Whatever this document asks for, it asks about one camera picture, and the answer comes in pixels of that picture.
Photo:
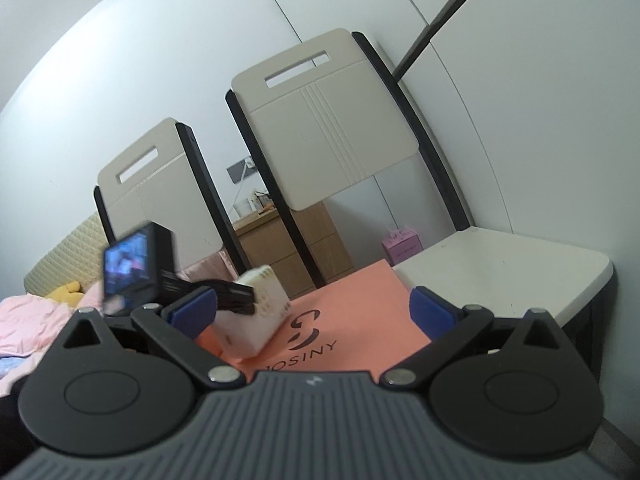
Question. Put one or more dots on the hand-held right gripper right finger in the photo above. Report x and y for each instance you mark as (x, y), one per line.
(426, 314)

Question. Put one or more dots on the pink box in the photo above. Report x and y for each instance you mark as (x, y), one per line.
(403, 248)

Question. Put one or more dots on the grey wall socket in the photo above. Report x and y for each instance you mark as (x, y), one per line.
(241, 168)

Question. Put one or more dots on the white cup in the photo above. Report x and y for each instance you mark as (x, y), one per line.
(243, 206)

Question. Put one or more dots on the small white folding chair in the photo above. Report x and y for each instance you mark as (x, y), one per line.
(150, 185)

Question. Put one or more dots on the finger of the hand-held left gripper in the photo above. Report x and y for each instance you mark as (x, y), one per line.
(210, 285)
(236, 304)

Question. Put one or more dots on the white plastic box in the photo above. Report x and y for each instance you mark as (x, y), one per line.
(265, 310)

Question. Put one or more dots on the large white folding chair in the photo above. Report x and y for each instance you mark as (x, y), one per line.
(350, 125)

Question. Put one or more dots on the yellow plush toy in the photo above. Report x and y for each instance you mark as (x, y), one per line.
(65, 293)

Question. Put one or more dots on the pink blanket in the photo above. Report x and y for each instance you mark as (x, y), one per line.
(30, 325)

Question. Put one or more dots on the salmon pink paper bag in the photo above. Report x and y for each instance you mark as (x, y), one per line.
(350, 320)

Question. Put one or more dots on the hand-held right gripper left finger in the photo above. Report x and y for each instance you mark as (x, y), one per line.
(194, 310)

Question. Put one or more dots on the beige quilted headboard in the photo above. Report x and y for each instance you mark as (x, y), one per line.
(65, 255)

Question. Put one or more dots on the wooden bedside cabinet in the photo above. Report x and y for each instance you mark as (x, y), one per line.
(320, 245)

